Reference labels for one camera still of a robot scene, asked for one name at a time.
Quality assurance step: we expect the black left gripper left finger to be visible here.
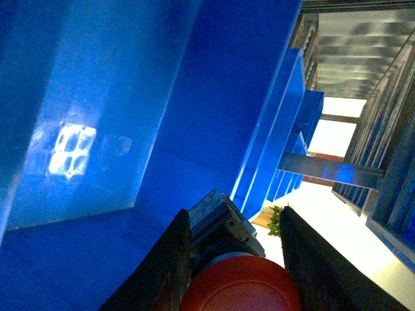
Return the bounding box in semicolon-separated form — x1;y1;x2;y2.
99;209;191;310

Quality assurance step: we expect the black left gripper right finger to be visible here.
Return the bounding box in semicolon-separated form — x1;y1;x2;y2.
280;207;407;310

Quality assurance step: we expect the red mushroom push button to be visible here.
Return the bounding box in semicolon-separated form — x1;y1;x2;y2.
180;190;302;310

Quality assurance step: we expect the large blue middle bin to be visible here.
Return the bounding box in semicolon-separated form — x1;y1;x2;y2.
1;1;302;310

